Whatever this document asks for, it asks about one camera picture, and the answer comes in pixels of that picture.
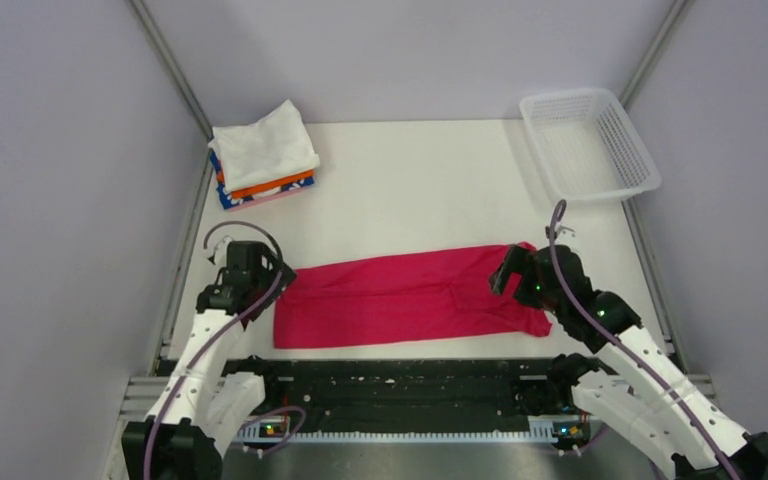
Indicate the white slotted cable duct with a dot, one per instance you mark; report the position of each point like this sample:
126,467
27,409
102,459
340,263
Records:
539,432

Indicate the right aluminium frame post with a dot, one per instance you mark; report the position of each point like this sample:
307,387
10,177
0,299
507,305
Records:
673,18

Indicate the red t shirt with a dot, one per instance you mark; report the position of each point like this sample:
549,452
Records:
391,299

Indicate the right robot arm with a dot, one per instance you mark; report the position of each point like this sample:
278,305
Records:
625,379

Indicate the orange folded t shirt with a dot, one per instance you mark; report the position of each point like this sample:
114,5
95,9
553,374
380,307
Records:
251,191

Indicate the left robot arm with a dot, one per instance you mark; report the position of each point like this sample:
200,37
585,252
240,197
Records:
189,428

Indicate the pink folded t shirt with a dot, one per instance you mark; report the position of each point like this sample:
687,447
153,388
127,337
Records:
269,198

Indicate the white folded t shirt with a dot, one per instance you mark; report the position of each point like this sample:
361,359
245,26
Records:
274,147

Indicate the aluminium frame post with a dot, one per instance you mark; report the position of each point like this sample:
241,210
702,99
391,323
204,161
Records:
673,18
170,65

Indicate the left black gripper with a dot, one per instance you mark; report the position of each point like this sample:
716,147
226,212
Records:
287,278

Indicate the white plastic basket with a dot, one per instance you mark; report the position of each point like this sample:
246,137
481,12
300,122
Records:
586,148

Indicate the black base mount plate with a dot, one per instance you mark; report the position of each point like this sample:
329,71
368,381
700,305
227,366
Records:
410,396

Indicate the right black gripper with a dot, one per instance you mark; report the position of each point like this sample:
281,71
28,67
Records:
518,259

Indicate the left aluminium frame post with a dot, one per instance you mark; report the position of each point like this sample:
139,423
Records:
170,65

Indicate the blue floral folded t shirt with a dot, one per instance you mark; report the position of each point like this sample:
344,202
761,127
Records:
224,193

